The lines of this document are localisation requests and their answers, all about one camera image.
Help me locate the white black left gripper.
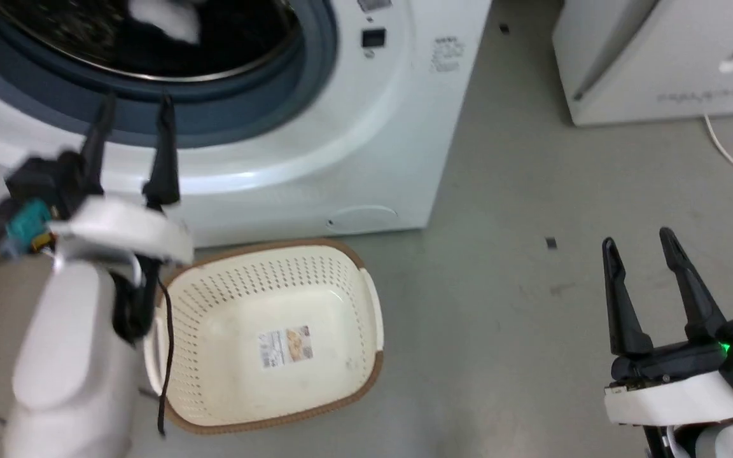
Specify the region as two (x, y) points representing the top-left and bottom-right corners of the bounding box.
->
(0, 94), (195, 267)

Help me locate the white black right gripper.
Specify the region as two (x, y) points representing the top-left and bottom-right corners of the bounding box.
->
(601, 226), (733, 427)

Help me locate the cream perforated laundry basket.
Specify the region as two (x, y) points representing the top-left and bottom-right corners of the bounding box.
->
(144, 239), (385, 436)

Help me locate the white front-load washing machine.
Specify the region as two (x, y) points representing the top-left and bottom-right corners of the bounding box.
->
(0, 0), (493, 250)

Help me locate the white box appliance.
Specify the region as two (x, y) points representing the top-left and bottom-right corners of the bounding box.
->
(552, 0), (733, 127)

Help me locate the printed paper label sticker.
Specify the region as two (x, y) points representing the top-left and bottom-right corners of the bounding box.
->
(258, 326), (314, 370)

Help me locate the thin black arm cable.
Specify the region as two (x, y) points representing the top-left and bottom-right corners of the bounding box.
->
(155, 279), (175, 437)

